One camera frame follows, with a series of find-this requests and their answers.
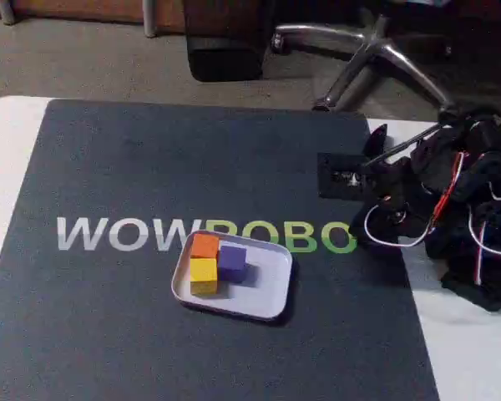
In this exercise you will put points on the silver office chair base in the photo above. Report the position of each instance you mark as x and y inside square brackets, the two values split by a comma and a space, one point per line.
[380, 50]

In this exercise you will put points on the black box on floor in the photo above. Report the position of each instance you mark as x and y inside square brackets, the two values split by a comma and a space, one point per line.
[225, 42]

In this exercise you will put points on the white rounded metal tray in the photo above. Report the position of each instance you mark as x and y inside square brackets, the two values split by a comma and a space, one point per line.
[267, 288]

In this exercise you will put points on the purple wooden block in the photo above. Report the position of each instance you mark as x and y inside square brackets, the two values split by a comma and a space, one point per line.
[232, 263]

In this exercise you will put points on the grey metal table leg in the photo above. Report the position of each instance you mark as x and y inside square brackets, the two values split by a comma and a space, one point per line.
[7, 10]
[150, 18]

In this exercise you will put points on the yellow wooden block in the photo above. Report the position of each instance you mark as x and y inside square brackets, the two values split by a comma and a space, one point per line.
[203, 275]

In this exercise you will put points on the dark mat with WOWROBO print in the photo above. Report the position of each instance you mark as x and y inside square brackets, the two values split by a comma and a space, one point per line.
[87, 313]

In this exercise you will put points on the orange wooden block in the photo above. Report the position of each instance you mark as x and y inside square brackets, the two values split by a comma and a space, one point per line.
[204, 245]

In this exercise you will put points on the black table clamp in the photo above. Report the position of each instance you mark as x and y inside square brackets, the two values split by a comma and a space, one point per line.
[378, 142]

